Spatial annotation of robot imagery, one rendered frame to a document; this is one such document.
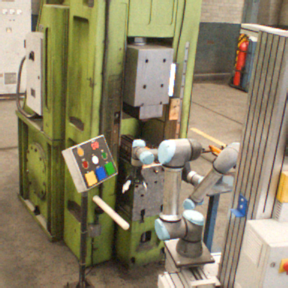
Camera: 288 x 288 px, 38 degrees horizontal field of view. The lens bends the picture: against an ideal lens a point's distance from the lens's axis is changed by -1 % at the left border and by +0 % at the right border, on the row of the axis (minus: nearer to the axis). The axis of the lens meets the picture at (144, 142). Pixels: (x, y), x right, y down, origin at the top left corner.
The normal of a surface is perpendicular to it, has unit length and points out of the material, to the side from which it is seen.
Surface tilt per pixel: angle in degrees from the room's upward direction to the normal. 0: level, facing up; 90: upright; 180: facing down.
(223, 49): 91
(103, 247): 90
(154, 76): 90
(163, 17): 90
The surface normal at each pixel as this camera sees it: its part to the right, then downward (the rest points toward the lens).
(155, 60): 0.55, 0.33
